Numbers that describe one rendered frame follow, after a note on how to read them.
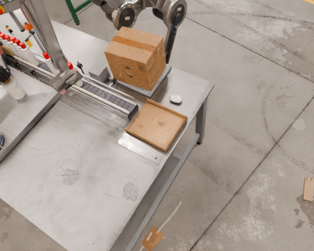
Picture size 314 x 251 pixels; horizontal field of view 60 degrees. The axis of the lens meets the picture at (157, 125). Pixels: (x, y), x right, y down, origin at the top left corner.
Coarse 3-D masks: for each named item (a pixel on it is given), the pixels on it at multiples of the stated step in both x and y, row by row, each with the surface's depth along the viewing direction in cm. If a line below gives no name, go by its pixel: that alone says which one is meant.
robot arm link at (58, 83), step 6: (60, 60) 127; (60, 66) 127; (66, 66) 129; (60, 72) 131; (54, 78) 129; (60, 78) 130; (54, 84) 129; (60, 84) 130; (66, 84) 132; (60, 90) 131
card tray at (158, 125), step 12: (144, 108) 177; (156, 108) 176; (168, 108) 171; (144, 120) 173; (156, 120) 172; (168, 120) 171; (180, 120) 170; (132, 132) 166; (144, 132) 168; (156, 132) 167; (168, 132) 166; (156, 144) 159; (168, 144) 159
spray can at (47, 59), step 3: (42, 54) 177; (45, 54) 177; (45, 57) 178; (48, 57) 179; (45, 60) 180; (48, 60) 180; (48, 63) 181; (48, 66) 185; (51, 66) 184; (51, 69) 187; (54, 69) 187; (54, 72) 189
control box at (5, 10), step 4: (16, 0) 166; (0, 4) 164; (4, 4) 165; (8, 4) 166; (12, 4) 167; (16, 4) 168; (20, 4) 169; (0, 8) 166; (4, 8) 167; (8, 8) 168; (12, 8) 169; (16, 8) 170; (4, 12) 169
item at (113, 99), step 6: (18, 60) 206; (24, 60) 206; (30, 66) 202; (42, 66) 200; (42, 72) 197; (84, 84) 187; (90, 84) 187; (78, 90) 186; (90, 90) 184; (96, 90) 183; (102, 90) 183; (90, 96) 183; (102, 96) 180; (108, 96) 180; (114, 96) 179; (114, 102) 177; (120, 102) 176; (126, 102) 176; (126, 108) 173; (132, 108) 173
